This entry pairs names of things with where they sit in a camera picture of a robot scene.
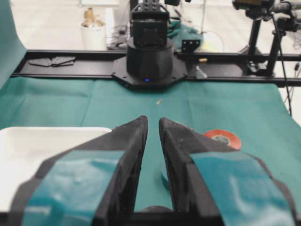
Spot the red tape roll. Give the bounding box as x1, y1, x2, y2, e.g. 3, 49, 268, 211
203, 129, 241, 150

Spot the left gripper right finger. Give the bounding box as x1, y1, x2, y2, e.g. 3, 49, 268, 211
159, 117, 299, 226

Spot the white plastic case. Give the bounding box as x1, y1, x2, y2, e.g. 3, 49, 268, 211
0, 127, 111, 212

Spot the green table cloth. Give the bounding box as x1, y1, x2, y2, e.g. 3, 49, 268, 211
0, 0, 301, 211

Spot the teal tape roll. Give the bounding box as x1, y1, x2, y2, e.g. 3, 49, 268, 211
161, 167, 169, 190

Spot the white bucket with items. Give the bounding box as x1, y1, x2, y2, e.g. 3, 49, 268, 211
79, 8, 107, 51

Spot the black aluminium rail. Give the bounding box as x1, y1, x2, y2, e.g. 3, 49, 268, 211
11, 50, 301, 89

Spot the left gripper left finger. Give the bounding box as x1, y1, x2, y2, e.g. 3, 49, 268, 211
11, 116, 148, 226

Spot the black camera stand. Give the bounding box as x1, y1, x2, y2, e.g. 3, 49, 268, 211
232, 0, 301, 77

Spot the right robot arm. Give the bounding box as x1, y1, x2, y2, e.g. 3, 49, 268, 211
112, 0, 188, 89

